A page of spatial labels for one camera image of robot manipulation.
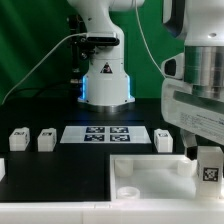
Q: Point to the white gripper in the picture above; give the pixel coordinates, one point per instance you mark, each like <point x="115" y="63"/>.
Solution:
<point x="194" y="115"/>

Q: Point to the white square table top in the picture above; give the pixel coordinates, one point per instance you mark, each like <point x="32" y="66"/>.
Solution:
<point x="159" y="177"/>

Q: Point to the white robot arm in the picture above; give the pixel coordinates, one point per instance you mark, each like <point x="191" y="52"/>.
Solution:
<point x="193" y="87"/>

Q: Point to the white sheet with tags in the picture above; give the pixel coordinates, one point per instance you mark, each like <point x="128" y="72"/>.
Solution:
<point x="105" y="135"/>

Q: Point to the white left fence block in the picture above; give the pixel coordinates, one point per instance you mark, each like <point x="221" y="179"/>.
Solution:
<point x="2" y="168"/>

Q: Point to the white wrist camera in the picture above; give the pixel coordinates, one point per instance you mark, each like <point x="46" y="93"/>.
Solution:
<point x="174" y="67"/>

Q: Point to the white front fence wall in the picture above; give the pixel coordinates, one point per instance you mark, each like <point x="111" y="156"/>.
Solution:
<point x="116" y="212"/>

